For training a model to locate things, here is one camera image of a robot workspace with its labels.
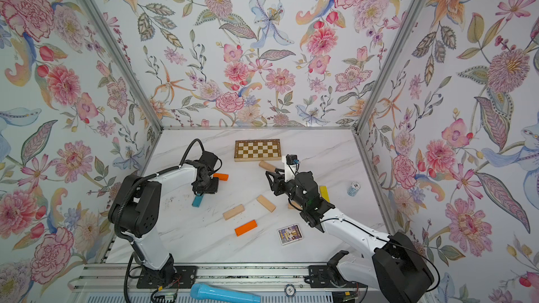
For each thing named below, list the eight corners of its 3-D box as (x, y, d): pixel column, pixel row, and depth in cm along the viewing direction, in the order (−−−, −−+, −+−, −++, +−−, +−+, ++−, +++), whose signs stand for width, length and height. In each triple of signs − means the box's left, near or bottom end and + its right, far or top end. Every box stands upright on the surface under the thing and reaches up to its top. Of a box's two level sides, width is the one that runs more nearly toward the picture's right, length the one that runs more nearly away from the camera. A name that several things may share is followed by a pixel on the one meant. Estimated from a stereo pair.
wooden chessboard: (234, 161, 109) (233, 157, 106) (236, 143, 117) (235, 139, 114) (281, 161, 109) (281, 157, 106) (280, 143, 117) (280, 139, 114)
